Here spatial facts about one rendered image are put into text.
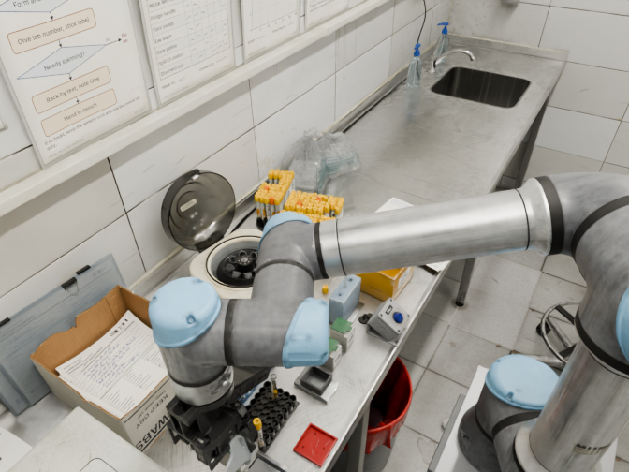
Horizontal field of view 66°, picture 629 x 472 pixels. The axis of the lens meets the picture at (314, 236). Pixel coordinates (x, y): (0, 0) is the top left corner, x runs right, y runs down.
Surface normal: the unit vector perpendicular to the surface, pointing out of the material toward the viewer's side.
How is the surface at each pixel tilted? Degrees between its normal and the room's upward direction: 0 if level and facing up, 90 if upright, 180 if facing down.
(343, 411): 0
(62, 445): 0
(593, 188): 31
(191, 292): 0
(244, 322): 21
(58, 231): 90
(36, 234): 90
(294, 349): 66
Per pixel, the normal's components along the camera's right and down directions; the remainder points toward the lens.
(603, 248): -0.91, -0.33
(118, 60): 0.85, 0.37
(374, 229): -0.22, -0.40
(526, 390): -0.03, -0.84
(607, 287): -1.00, -0.07
